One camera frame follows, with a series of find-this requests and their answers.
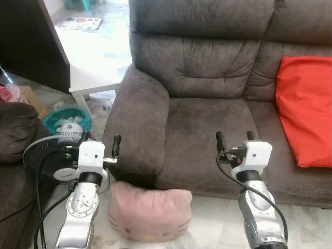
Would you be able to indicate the pink cat-face pillow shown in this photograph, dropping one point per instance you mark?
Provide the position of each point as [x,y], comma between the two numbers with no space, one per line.
[150,212]

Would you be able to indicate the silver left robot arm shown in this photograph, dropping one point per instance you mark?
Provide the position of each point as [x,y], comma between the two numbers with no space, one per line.
[80,207]

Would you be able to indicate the grey-brown fabric sofa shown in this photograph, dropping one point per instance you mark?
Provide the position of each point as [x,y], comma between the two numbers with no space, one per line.
[207,119]

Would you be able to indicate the black floor fan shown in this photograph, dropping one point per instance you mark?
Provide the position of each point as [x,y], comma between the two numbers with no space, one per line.
[49,155]

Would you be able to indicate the red pillow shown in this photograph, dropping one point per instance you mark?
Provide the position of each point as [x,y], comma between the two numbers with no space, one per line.
[306,109]

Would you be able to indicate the colourful floor mat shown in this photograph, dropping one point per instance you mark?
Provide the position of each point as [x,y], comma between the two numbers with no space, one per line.
[80,23]

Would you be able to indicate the teal plastic basket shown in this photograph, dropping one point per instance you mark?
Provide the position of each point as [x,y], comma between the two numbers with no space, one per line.
[52,120]

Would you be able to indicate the white table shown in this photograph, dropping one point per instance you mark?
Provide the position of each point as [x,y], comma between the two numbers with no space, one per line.
[93,83]

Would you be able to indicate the cardboard box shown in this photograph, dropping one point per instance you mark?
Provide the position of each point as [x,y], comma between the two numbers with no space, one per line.
[32,101]

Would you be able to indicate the dark brown armchair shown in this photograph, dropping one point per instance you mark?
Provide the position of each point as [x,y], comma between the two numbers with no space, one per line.
[15,135]

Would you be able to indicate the pink red plastic bag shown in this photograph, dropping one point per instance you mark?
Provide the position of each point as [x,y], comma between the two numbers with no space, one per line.
[9,94]

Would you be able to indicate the dark wooden door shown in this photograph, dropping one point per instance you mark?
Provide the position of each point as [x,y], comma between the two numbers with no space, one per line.
[28,41]

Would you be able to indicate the teal plastic stool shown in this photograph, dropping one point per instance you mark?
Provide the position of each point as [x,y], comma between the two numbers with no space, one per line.
[88,4]

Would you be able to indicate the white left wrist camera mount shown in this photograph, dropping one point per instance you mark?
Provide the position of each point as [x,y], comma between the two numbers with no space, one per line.
[91,155]

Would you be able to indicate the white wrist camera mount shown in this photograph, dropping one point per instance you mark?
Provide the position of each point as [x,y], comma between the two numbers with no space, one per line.
[257,155]
[91,155]

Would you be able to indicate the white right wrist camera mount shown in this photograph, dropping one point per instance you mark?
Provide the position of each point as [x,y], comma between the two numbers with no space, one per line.
[257,155]

